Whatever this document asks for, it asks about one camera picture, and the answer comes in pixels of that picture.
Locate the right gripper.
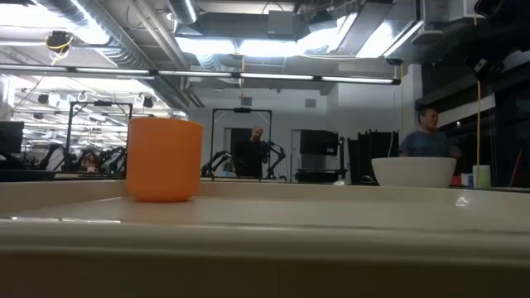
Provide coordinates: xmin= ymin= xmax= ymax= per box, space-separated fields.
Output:
xmin=462 ymin=52 xmax=505 ymax=82

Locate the white ribbed bowl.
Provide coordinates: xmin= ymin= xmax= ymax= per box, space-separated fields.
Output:
xmin=370 ymin=156 xmax=458 ymax=189

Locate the beige plastic tray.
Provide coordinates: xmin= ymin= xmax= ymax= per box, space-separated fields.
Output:
xmin=0 ymin=179 xmax=530 ymax=298

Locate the person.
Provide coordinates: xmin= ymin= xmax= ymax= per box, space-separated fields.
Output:
xmin=398 ymin=106 xmax=462 ymax=160
xmin=233 ymin=125 xmax=267 ymax=180

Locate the pale green roll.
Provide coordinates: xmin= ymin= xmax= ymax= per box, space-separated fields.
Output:
xmin=472 ymin=164 xmax=492 ymax=189

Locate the black folding panel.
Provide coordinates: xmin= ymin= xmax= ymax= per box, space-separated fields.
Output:
xmin=347 ymin=129 xmax=401 ymax=185

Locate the black equipment cart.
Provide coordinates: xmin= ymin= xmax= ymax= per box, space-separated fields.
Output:
xmin=294 ymin=136 xmax=349 ymax=185

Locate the long ceiling light bar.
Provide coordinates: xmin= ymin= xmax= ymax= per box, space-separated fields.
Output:
xmin=0 ymin=63 xmax=402 ymax=86

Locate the orange plastic cup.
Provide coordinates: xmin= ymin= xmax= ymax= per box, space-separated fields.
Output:
xmin=125 ymin=117 xmax=205 ymax=204

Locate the black round ceiling device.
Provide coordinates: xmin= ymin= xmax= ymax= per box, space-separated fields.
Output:
xmin=44 ymin=30 xmax=75 ymax=54

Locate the black computer monitor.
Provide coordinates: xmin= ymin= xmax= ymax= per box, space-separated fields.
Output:
xmin=0 ymin=120 xmax=26 ymax=156

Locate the black wall monitor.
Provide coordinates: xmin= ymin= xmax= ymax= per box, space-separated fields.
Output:
xmin=299 ymin=128 xmax=340 ymax=157

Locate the round silver duct pipe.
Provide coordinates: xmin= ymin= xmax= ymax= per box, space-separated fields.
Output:
xmin=165 ymin=0 xmax=200 ymax=26

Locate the large corrugated silver duct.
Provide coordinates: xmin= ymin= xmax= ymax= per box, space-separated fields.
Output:
xmin=35 ymin=0 xmax=179 ymax=71

